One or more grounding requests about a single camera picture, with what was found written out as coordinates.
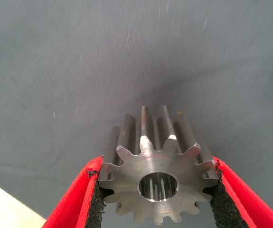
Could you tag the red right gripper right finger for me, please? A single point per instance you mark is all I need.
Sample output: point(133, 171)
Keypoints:
point(240, 199)

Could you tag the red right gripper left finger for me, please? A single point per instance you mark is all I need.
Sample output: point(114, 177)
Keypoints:
point(79, 194)

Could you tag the large steel gear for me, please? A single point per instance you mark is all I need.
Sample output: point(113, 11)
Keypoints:
point(126, 185)

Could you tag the dark grey table cloth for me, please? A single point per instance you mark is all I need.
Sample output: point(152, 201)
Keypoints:
point(79, 71)

